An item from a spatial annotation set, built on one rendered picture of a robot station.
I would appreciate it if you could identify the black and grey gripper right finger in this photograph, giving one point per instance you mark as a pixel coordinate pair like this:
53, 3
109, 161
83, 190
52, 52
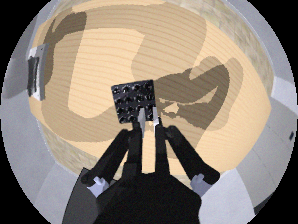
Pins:
202, 175

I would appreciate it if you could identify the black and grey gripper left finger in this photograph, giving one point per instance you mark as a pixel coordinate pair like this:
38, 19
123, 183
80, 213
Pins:
111, 159

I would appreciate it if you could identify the black knob box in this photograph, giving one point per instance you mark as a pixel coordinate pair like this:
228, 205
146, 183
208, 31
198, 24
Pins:
145, 98

